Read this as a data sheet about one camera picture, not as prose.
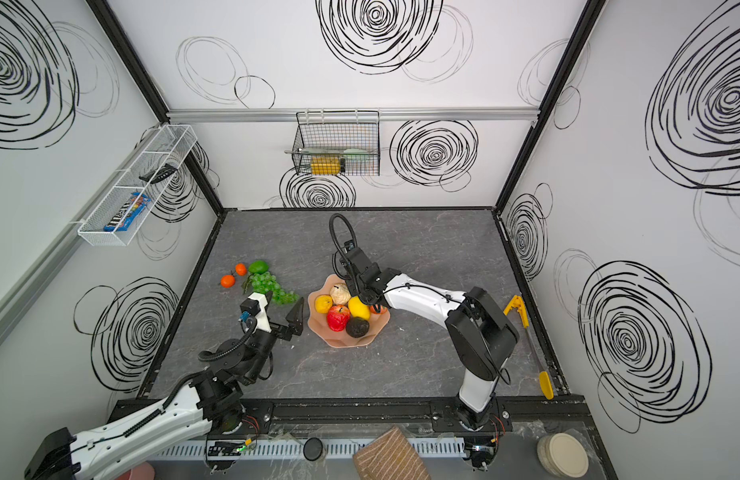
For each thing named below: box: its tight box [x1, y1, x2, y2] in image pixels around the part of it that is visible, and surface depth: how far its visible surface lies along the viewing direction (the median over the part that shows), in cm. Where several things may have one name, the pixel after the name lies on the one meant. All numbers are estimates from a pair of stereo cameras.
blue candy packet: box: [103, 192, 152, 232], surface depth 72 cm
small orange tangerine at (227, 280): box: [221, 274, 235, 289], surface depth 99 cm
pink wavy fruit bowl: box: [308, 274, 391, 348], surface depth 86 cm
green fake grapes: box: [249, 272, 299, 304], surface depth 96 cm
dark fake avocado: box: [346, 316, 370, 338], surface depth 84 cm
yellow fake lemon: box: [348, 296, 371, 320], surface depth 89 cm
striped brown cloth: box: [353, 425, 432, 480], surface depth 69 cm
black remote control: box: [139, 163, 178, 184], surface depth 82 cm
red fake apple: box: [326, 304, 351, 332], surface depth 87 cm
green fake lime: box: [248, 260, 269, 274], surface depth 101 cm
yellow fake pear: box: [315, 294, 333, 314], surface depth 88 cm
